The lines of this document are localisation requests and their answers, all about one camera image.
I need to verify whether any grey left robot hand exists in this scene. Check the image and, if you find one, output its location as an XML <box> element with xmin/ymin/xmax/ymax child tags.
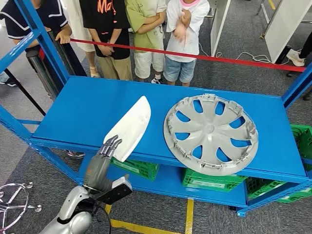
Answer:
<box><xmin>83</xmin><ymin>135</ymin><xmax>129</xmax><ymax>195</ymax></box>

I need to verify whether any white curved plastic part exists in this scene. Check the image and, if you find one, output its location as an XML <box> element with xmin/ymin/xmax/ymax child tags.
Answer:
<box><xmin>103</xmin><ymin>95</ymin><xmax>152</xmax><ymax>163</ymax></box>

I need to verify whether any blue metal shelf rack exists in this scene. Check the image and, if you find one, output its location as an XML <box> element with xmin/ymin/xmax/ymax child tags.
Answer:
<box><xmin>0</xmin><ymin>0</ymin><xmax>312</xmax><ymax>217</ymax></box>

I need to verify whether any chrome stool base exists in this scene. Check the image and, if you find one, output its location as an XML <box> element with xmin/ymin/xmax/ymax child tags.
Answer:
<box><xmin>0</xmin><ymin>181</ymin><xmax>42</xmax><ymax>233</ymax></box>

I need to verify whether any black metal rod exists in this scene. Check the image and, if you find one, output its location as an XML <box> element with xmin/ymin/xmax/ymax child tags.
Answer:
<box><xmin>4</xmin><ymin>68</ymin><xmax>47</xmax><ymax>117</ymax></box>

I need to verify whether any yellow floor tape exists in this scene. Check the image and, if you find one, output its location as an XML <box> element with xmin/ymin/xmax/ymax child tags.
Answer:
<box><xmin>104</xmin><ymin>198</ymin><xmax>194</xmax><ymax>234</ymax></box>

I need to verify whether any grey wheel hubcap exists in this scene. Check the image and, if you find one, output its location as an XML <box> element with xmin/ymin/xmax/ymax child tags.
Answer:
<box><xmin>163</xmin><ymin>94</ymin><xmax>259</xmax><ymax>176</ymax></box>

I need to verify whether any red barrier tape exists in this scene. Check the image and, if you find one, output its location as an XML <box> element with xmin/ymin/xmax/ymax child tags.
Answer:
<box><xmin>70</xmin><ymin>38</ymin><xmax>307</xmax><ymax>73</ymax></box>

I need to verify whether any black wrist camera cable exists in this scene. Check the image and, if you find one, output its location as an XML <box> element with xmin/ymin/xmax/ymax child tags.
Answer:
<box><xmin>94</xmin><ymin>206</ymin><xmax>113</xmax><ymax>234</ymax></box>

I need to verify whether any black stanchion post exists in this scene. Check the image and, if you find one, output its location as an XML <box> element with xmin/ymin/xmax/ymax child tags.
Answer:
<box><xmin>26</xmin><ymin>48</ymin><xmax>59</xmax><ymax>101</ymax></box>
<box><xmin>48</xmin><ymin>30</ymin><xmax>75</xmax><ymax>77</ymax></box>

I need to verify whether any white floor cable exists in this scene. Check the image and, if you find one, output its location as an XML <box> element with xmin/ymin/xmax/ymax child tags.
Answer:
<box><xmin>199</xmin><ymin>42</ymin><xmax>273</xmax><ymax>63</ymax></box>

